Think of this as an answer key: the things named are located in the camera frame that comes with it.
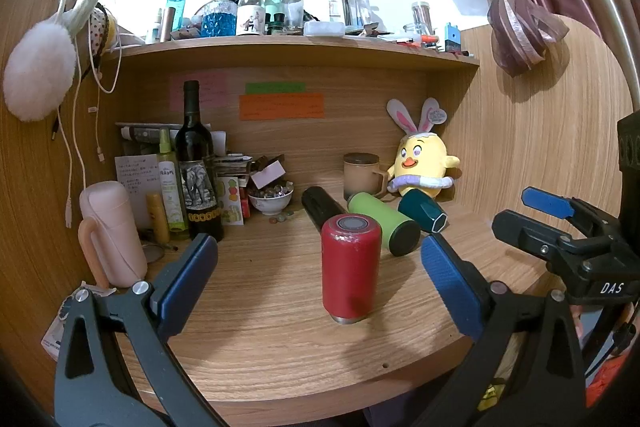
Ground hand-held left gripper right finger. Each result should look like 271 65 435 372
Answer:
420 233 587 427

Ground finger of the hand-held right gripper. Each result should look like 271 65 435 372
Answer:
491 209 596 269
520 187 623 233

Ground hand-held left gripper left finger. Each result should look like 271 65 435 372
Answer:
52 233 231 427

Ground red cup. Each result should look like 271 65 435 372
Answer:
320 213 383 327

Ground teal cup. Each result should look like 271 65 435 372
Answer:
397 189 448 235

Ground green cup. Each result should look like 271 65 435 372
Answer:
347 191 422 257

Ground black cup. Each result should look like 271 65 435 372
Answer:
301 186 348 228

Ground yellow tube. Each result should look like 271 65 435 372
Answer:
146 192 172 246

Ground fruit sticker sheet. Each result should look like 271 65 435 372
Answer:
217 176 245 226

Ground green spray bottle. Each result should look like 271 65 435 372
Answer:
156 128 191 242

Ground dark wine bottle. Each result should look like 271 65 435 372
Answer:
174 80 225 244

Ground white handwritten paper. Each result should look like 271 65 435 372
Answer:
114 153 162 230

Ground white bowl of beads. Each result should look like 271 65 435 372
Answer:
248 184 296 217

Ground yellow chick plush toy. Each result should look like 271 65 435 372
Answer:
386 97 461 200

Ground white card box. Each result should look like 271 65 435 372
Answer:
250 160 286 190

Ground glass mug with brown lid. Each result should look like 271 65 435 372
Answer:
342 152 390 202

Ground rolled paper tube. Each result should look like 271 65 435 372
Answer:
115 122 213 144

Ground pink sticky note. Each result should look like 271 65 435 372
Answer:
169 72 228 110

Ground orange sticky note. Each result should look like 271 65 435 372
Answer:
239 93 326 122

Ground green sticky note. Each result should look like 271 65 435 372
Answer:
245 81 307 95

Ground wooden shelf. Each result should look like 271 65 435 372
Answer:
107 34 481 68

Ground white fluffy earmuffs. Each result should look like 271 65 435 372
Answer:
2 0 108 124

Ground polka dot headband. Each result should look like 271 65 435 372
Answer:
86 2 121 80

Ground blue liquid glass bottle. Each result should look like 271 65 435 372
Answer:
201 0 239 38

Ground teal plastic bottle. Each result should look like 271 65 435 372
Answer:
166 0 187 32

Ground white plastic box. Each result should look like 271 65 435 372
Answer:
304 20 346 38

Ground mint green bottle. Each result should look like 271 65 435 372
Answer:
264 0 286 25

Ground clear glass jar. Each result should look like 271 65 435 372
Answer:
282 0 305 28

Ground pink bottle with handle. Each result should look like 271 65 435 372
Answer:
77 181 149 290

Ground white cable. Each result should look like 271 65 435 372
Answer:
50 0 123 229

